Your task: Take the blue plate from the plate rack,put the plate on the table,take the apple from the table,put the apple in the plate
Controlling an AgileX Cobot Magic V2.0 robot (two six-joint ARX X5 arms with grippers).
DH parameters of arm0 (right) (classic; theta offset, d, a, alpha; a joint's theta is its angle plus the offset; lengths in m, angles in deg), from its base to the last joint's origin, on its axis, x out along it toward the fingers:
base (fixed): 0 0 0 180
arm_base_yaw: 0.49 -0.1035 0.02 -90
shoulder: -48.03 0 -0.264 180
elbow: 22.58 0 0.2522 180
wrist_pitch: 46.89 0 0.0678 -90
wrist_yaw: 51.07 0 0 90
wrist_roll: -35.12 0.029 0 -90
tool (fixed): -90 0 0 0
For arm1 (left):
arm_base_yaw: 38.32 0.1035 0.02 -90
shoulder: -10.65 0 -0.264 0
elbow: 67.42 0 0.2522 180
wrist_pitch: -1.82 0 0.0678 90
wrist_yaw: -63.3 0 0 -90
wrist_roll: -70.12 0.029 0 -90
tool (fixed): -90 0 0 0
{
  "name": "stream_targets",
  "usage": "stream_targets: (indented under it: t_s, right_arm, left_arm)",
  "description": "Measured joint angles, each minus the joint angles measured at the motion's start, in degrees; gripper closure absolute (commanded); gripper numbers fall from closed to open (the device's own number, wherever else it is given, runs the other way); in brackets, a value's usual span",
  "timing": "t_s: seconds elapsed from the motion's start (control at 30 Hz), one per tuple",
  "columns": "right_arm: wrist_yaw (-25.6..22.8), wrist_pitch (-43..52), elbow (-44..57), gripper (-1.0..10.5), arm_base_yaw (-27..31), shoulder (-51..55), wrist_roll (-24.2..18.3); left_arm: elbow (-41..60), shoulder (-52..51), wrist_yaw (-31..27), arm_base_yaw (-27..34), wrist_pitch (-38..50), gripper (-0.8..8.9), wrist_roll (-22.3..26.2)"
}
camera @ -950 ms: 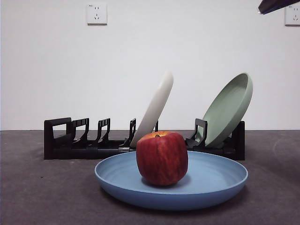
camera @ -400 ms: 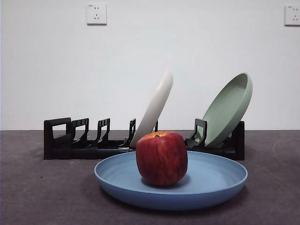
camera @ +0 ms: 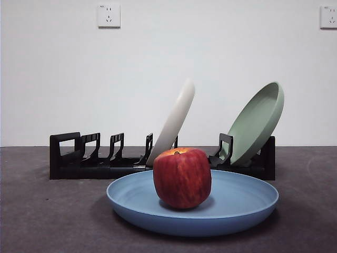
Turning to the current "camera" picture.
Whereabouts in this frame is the red apple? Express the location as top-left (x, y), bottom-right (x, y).
top-left (153, 147), bottom-right (212, 210)

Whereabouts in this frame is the blue plate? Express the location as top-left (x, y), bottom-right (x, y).
top-left (106, 168), bottom-right (279, 237)

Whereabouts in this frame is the white plate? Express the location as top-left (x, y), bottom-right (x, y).
top-left (146, 78), bottom-right (196, 167)

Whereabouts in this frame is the pale green plate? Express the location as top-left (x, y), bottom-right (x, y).
top-left (226, 81), bottom-right (285, 166)

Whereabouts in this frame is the black plate rack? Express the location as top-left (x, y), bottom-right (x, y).
top-left (49, 131), bottom-right (276, 181)

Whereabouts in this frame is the white wall socket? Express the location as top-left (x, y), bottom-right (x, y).
top-left (320, 5), bottom-right (337, 30)
top-left (97, 4), bottom-right (122, 29)

